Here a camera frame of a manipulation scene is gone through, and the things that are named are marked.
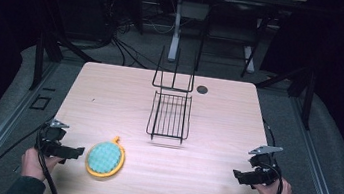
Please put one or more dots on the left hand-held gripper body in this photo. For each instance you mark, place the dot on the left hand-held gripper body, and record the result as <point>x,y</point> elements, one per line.
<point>54,135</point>

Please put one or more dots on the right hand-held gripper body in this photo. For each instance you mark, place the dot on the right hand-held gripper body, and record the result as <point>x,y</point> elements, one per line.
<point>264,169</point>

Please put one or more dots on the person's left hand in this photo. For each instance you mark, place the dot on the person's left hand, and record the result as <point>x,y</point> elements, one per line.
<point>31,164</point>

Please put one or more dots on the round teal yellow-rimmed pot holder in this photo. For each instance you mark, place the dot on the round teal yellow-rimmed pot holder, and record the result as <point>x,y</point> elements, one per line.
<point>104,158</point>

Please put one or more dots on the black round table grommet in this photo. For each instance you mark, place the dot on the black round table grommet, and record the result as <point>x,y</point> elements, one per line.
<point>202,89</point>

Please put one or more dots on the black chair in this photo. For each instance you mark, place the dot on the black chair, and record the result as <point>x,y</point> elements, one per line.
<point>233,24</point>

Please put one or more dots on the black frame stand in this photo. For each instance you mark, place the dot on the black frame stand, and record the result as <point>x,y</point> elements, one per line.
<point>45,50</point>
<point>298,90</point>

